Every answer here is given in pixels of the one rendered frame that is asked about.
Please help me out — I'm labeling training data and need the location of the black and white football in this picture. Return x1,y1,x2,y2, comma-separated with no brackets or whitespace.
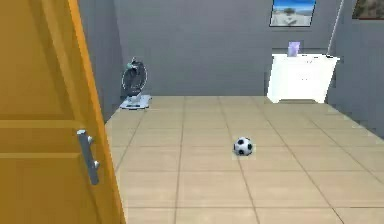
233,136,254,157

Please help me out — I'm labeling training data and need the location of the white chest of drawers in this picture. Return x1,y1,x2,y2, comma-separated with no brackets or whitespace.
266,53,341,105

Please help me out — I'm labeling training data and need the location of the small purple box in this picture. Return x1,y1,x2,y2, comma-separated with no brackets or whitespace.
287,41,301,58

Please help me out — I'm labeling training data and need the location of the blue sky framed picture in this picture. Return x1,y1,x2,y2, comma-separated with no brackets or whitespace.
269,0,317,28

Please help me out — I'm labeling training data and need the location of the orange wooden room door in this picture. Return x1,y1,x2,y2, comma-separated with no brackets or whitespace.
0,0,128,224

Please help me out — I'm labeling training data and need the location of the dark framed picture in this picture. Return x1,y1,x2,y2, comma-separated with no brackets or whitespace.
351,0,384,21

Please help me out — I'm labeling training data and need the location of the black ring stand grey base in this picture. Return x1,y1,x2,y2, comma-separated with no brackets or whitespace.
119,56,153,111

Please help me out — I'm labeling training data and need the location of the grey door handle bar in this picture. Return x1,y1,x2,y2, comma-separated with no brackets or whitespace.
76,129,101,186

